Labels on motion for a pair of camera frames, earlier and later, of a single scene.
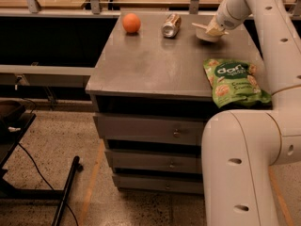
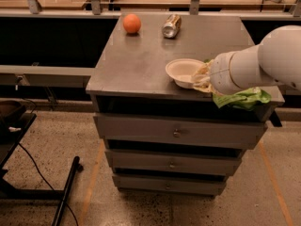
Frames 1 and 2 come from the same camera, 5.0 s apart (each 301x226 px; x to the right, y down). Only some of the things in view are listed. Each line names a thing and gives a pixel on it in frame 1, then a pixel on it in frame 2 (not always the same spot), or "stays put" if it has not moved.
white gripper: [225, 20] -> [221, 72]
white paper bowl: [203, 35] -> [182, 71]
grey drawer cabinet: [151, 98] stays put
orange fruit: [131, 23] stays put
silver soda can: [171, 25] stays put
